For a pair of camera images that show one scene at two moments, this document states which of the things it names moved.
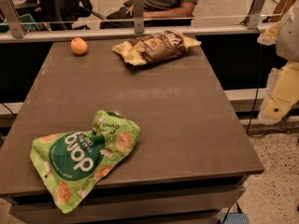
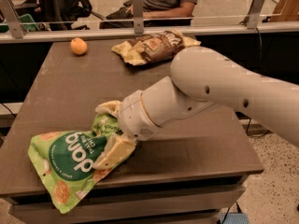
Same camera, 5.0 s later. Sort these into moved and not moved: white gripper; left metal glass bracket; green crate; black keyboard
Moved: white gripper
Not moved: left metal glass bracket; green crate; black keyboard
